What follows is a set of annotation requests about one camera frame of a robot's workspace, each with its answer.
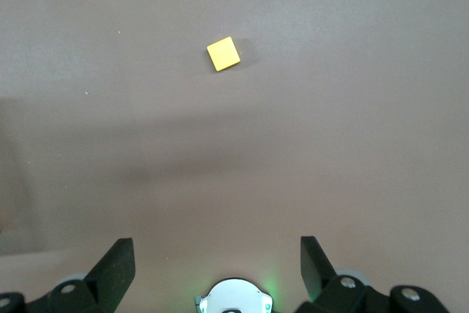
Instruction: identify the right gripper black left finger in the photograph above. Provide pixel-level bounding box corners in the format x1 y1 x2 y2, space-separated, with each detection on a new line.
0 237 137 313

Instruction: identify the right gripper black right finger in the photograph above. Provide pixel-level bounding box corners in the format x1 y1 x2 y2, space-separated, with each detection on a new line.
294 235 451 313

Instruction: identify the yellow cube block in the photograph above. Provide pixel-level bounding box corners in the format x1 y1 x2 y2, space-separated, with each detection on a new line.
206 36 242 73

